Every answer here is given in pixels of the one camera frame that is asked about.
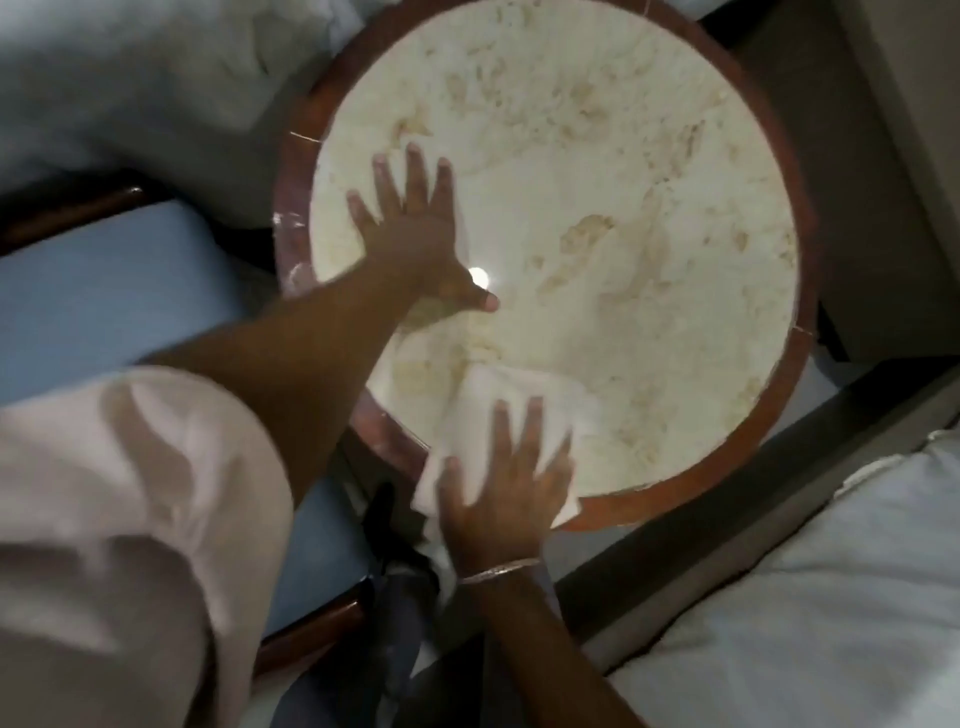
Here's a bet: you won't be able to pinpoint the person's left hand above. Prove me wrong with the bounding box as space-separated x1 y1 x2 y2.
346 144 501 325

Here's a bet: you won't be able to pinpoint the person's right hand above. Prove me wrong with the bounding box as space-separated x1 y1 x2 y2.
436 396 577 579

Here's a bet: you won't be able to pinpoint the white cleaning cloth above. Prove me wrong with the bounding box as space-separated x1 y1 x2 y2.
411 363 601 541

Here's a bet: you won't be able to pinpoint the person's left forearm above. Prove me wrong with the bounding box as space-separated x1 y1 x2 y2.
138 255 414 511

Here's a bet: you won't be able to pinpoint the person's right forearm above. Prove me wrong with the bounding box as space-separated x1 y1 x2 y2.
461 562 646 728

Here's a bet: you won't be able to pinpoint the round marble-top wooden table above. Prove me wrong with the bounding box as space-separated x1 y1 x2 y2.
271 0 821 535

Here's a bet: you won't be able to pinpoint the person's grey trousers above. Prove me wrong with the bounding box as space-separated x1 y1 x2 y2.
270 480 466 728

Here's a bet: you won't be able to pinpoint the blue cushioned wooden chair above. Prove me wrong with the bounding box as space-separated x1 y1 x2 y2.
0 183 380 680

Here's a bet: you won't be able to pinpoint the person's white shirt sleeve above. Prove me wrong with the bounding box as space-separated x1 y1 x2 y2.
0 365 296 728

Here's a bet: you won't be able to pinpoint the thin metal bracelet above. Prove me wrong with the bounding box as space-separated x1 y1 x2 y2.
457 556 544 586

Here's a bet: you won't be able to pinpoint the dark wooden bed frame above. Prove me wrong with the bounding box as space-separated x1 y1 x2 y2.
551 358 960 655

